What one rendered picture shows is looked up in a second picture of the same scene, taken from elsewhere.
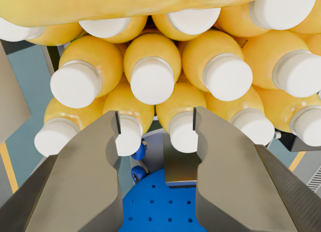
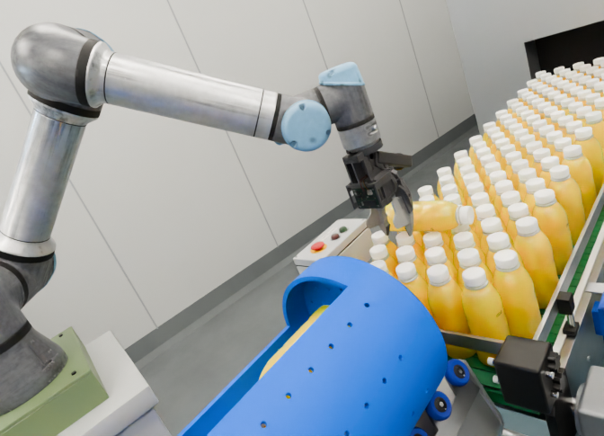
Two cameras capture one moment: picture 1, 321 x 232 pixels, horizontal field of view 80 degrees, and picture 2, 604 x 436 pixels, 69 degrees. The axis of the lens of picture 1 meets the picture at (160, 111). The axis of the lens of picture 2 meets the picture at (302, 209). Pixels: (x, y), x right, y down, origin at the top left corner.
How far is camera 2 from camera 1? 0.95 m
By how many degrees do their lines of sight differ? 92
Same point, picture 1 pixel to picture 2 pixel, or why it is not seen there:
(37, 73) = not seen: outside the picture
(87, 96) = (379, 250)
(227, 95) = (430, 254)
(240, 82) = (438, 252)
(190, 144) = (403, 269)
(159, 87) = (406, 250)
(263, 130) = (440, 268)
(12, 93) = not seen: hidden behind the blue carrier
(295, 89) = (460, 255)
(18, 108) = not seen: hidden behind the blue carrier
